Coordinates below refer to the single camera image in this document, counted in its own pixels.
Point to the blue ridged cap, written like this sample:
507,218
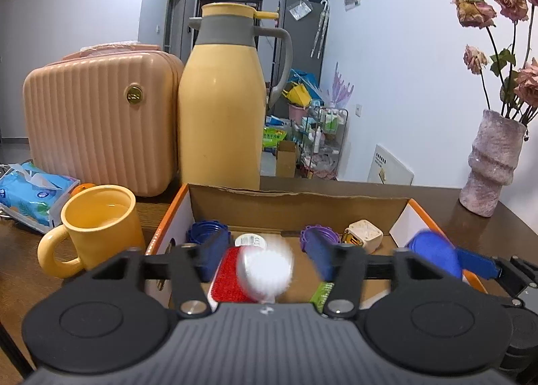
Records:
206,228

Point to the dried pink rose bouquet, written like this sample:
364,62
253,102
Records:
475,11

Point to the white brush with red bristles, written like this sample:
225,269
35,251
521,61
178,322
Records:
227,280

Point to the yellow mug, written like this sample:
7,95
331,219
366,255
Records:
101,225

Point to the yellow thermos jug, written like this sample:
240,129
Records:
218,116

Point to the pink textured vase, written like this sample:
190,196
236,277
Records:
491,166

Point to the small brown cardboard box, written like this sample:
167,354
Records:
286,160

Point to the grey refrigerator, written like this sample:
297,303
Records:
300,40

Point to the blue tissue pack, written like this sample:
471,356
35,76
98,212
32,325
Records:
25,196

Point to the purple wall decoration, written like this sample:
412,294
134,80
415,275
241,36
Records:
341,87

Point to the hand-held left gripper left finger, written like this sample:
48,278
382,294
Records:
212,255

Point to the orange cardboard box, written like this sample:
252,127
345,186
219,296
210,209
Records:
294,208

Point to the peach ribbed suitcase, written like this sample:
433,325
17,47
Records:
92,124

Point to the white ridged cap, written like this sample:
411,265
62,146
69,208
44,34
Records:
264,271

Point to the purple ridged cap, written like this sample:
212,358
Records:
319,230

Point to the clear plastic bag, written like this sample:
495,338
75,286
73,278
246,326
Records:
300,10

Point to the white wall outlet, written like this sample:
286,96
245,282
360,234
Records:
358,110

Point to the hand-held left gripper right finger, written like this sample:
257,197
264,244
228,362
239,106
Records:
321,255

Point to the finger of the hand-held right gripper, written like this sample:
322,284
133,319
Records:
479,261

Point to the orange round object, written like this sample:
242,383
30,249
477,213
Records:
83,189

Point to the white folded umbrella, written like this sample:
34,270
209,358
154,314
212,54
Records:
321,28

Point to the pink bucket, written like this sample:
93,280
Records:
298,113

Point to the white yellow charger plug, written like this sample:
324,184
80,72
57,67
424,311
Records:
363,236

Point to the blue plastic item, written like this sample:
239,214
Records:
300,76

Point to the green packet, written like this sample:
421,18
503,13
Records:
275,138

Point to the blue round lid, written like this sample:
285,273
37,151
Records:
435,252

